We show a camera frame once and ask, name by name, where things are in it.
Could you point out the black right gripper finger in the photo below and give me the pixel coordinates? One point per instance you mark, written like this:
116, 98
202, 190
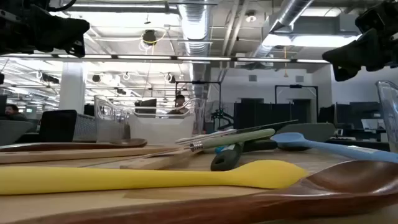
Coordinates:
351, 56

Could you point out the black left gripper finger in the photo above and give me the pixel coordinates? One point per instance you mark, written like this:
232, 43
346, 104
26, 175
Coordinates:
62, 31

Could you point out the black round-head turner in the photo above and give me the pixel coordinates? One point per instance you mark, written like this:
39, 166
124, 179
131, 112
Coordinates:
317, 130

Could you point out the large blue silicone spoon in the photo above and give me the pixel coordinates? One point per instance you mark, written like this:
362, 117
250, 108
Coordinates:
289, 140

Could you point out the silver serrated steel knife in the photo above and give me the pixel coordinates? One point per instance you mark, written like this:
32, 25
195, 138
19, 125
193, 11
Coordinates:
264, 126

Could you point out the light wooden spatula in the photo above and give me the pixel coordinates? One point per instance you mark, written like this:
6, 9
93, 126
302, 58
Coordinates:
62, 155

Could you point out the dark wooden spoon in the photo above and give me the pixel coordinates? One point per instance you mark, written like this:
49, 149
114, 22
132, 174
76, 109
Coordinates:
130, 143
342, 186

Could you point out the wooden slotted spatula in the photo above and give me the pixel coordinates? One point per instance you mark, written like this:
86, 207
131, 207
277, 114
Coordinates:
146, 163

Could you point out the small blue silicone spoon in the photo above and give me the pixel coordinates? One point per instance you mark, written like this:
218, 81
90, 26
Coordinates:
220, 150

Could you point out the white building column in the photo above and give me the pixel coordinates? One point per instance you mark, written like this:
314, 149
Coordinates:
72, 90

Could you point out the clear plastic container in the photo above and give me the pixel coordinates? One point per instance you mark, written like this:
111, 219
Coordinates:
388, 118
109, 124

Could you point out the person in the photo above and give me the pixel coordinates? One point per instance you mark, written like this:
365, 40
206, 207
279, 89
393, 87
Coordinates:
179, 101
12, 112

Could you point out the black ceiling-mounted device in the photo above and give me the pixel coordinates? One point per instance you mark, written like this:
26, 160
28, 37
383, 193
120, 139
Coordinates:
149, 37

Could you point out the black chair back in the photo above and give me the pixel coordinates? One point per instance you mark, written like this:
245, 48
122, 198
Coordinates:
57, 126

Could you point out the metal box grater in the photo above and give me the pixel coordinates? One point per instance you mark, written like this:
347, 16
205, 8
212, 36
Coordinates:
84, 127

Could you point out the black room divider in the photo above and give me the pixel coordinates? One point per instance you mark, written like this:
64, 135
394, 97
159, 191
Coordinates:
264, 115

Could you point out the white plastic bin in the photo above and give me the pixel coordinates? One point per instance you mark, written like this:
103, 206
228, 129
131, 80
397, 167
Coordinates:
161, 130

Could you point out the long LED light bar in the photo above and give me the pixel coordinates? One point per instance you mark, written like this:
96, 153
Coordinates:
202, 58

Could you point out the yellow silicone spoon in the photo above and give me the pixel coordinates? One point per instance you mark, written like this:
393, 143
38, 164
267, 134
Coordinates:
155, 179

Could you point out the black metal gantry frame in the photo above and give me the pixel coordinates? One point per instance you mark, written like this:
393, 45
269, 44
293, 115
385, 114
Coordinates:
295, 86
199, 82

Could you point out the silver ventilation duct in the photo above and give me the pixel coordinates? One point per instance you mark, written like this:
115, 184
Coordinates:
289, 12
196, 25

